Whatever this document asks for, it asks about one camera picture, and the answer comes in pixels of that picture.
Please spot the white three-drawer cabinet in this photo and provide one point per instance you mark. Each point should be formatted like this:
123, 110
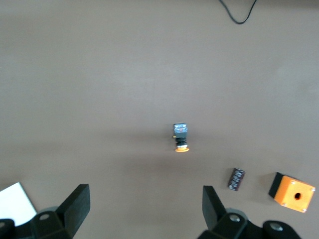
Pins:
15, 204

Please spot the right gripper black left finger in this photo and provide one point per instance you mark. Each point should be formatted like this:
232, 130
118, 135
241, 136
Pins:
74, 206

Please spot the red-capped push button switch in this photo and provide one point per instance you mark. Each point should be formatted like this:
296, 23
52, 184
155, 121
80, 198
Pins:
180, 134

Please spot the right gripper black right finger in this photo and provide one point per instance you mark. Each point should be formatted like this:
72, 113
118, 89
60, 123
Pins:
211, 206

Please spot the orange black button box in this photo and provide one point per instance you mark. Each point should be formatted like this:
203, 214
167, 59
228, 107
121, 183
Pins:
289, 191

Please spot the small black terminal block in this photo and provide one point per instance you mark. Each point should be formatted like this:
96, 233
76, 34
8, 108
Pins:
236, 179

